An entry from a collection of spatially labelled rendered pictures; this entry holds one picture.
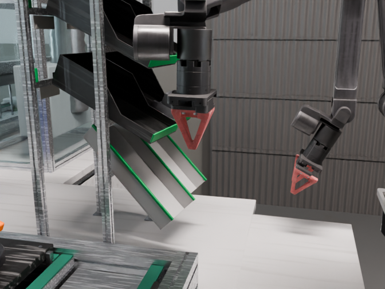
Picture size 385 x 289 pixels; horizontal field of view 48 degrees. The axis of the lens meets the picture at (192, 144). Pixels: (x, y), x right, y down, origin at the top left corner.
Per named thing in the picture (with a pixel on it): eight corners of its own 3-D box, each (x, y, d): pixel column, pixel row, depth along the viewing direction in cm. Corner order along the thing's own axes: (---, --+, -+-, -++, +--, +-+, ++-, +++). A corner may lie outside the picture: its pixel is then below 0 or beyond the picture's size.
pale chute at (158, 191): (184, 209, 110) (195, 199, 108) (160, 230, 99) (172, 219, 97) (113, 125, 113) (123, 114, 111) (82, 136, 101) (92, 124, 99)
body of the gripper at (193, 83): (166, 107, 70) (166, 60, 68) (181, 97, 80) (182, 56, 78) (205, 109, 69) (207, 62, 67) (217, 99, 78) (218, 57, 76)
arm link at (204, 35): (213, 22, 68) (211, 22, 74) (169, 21, 68) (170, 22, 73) (212, 67, 70) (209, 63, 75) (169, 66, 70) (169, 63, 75)
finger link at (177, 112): (169, 151, 75) (170, 97, 72) (180, 140, 82) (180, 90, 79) (208, 154, 74) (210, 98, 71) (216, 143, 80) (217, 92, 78)
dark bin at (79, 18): (175, 64, 102) (187, 34, 99) (148, 69, 90) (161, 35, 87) (81, 12, 108) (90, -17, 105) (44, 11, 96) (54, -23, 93)
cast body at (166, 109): (181, 120, 116) (191, 96, 113) (175, 124, 112) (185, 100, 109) (154, 105, 117) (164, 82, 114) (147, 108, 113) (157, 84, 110)
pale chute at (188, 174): (196, 188, 124) (207, 179, 122) (177, 204, 113) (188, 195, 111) (133, 114, 127) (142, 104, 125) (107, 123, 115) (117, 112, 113)
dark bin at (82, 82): (176, 131, 106) (187, 105, 103) (150, 144, 94) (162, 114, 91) (85, 78, 112) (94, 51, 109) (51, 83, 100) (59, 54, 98)
